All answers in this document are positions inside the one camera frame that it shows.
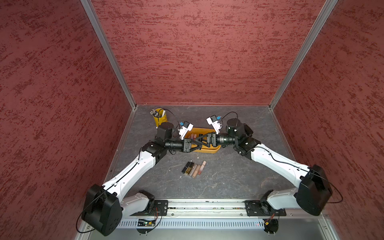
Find aluminium front rail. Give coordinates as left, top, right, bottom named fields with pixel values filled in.
left=119, top=197, right=330, bottom=219

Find gold black square lipstick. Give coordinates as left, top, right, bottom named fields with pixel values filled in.
left=184, top=162, right=194, bottom=175

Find silver lipstick tube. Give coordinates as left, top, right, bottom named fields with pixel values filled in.
left=189, top=164, right=198, bottom=176

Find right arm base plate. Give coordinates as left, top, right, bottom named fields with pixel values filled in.
left=244, top=200, right=287, bottom=217

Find pink beige lip gloss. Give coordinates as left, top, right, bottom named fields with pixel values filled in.
left=198, top=161, right=207, bottom=175

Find right aluminium corner post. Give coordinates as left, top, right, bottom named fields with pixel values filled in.
left=269, top=0, right=338, bottom=112

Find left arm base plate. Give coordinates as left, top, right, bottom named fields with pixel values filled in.
left=133, top=200, right=169, bottom=217

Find pens in yellow cup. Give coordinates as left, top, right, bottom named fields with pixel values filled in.
left=150, top=108, right=166, bottom=119

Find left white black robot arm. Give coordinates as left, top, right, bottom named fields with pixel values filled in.
left=79, top=122, right=203, bottom=236

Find black rectangular block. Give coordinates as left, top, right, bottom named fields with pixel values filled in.
left=244, top=124, right=254, bottom=137

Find yellow plastic storage box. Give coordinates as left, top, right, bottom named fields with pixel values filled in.
left=184, top=127, right=222, bottom=154

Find yellow metal pen cup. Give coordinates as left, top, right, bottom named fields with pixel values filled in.
left=151, top=108, right=168, bottom=128

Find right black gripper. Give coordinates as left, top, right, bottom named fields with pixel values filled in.
left=195, top=131, right=238, bottom=148

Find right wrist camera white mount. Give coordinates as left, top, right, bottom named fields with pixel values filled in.
left=207, top=115, right=222, bottom=134

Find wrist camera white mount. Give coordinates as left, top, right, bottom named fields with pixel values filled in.
left=179, top=121, right=194, bottom=140
left=207, top=115, right=222, bottom=134

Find beige lipstick tube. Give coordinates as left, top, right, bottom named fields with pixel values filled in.
left=192, top=165, right=201, bottom=178

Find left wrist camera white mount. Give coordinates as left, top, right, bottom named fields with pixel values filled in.
left=179, top=121, right=194, bottom=140

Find aluminium corner post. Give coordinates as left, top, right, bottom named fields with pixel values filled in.
left=269, top=0, right=338, bottom=112
left=80, top=0, right=137, bottom=111

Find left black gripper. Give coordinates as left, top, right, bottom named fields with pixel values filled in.
left=165, top=137, right=202, bottom=153

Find left aluminium corner post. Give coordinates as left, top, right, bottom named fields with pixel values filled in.
left=80, top=0, right=137, bottom=111

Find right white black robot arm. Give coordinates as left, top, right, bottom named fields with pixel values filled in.
left=196, top=118, right=333, bottom=216

